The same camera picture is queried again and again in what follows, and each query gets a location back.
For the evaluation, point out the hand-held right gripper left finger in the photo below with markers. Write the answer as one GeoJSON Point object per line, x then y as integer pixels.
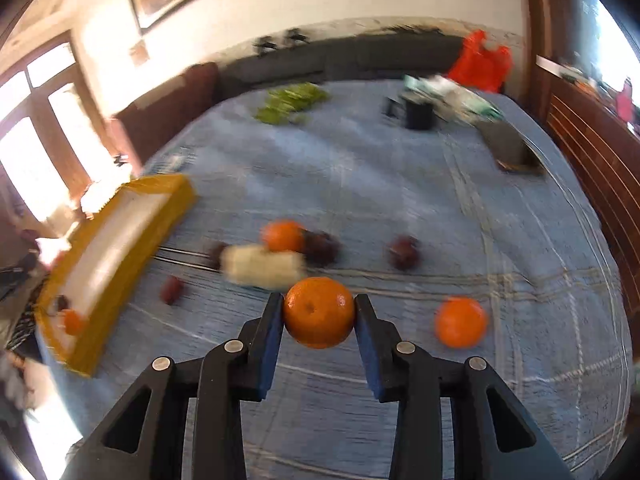
{"type": "Point", "coordinates": [270, 360]}

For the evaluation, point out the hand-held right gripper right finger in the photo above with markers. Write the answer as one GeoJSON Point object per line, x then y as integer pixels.
{"type": "Point", "coordinates": [369, 360]}

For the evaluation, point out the orange mandarin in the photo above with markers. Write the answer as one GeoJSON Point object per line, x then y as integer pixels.
{"type": "Point", "coordinates": [460, 322]}
{"type": "Point", "coordinates": [281, 235]}
{"type": "Point", "coordinates": [73, 322]}
{"type": "Point", "coordinates": [319, 312]}

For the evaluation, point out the dark purple plum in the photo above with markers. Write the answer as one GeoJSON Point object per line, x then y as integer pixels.
{"type": "Point", "coordinates": [215, 255]}
{"type": "Point", "coordinates": [61, 303]}
{"type": "Point", "coordinates": [322, 250]}
{"type": "Point", "coordinates": [404, 252]}

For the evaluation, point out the red jujube date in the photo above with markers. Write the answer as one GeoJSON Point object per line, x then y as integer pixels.
{"type": "Point", "coordinates": [171, 290]}

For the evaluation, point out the yellow cardboard tray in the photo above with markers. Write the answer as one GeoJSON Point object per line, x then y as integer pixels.
{"type": "Point", "coordinates": [115, 245]}

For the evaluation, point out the blue plaid blanket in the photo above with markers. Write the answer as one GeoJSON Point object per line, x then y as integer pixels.
{"type": "Point", "coordinates": [350, 185]}

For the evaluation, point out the black cup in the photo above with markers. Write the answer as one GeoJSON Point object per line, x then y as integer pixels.
{"type": "Point", "coordinates": [418, 114]}

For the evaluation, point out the dark phone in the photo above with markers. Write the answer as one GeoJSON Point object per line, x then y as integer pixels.
{"type": "Point", "coordinates": [510, 150]}

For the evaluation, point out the green lettuce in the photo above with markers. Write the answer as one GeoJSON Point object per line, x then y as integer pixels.
{"type": "Point", "coordinates": [290, 102]}

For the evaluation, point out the brown armchair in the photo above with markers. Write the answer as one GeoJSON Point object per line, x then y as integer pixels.
{"type": "Point", "coordinates": [170, 110]}

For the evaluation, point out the white green packets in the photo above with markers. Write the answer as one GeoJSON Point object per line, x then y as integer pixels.
{"type": "Point", "coordinates": [455, 95]}

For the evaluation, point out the black leather sofa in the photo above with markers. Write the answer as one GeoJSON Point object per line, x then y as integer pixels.
{"type": "Point", "coordinates": [350, 60]}

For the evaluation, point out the wooden cabinet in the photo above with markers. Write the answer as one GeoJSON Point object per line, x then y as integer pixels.
{"type": "Point", "coordinates": [590, 150]}

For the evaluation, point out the brown glass door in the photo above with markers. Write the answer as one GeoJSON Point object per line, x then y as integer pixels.
{"type": "Point", "coordinates": [85, 110]}

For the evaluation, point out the red plastic bag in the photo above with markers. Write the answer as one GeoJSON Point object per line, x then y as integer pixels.
{"type": "Point", "coordinates": [480, 62]}

